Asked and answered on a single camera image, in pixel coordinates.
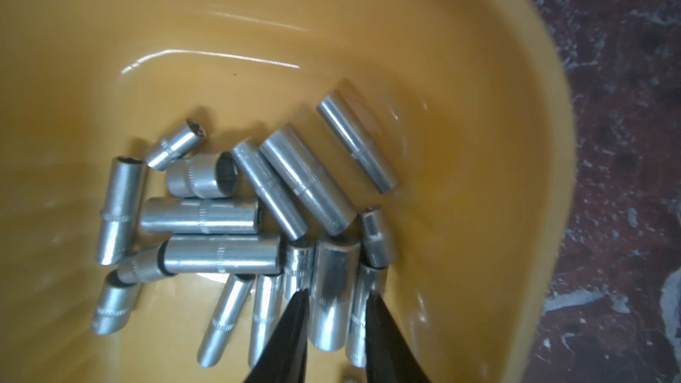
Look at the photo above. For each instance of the large silver socket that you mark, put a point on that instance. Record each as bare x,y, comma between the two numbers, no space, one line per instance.
332,291

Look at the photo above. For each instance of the short silver socket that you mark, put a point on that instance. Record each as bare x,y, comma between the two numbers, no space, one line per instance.
378,237
203,176
145,266

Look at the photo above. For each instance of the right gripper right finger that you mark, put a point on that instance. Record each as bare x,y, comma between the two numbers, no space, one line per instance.
388,356

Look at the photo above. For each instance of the silver deep socket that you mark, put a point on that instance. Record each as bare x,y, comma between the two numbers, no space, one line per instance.
309,179

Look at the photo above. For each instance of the yellow plastic storage box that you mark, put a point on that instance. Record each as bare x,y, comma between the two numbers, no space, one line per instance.
467,99

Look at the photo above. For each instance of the small silver socket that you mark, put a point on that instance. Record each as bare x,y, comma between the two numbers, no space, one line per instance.
182,140

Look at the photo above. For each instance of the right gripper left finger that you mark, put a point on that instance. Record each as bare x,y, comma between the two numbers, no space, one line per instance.
284,358

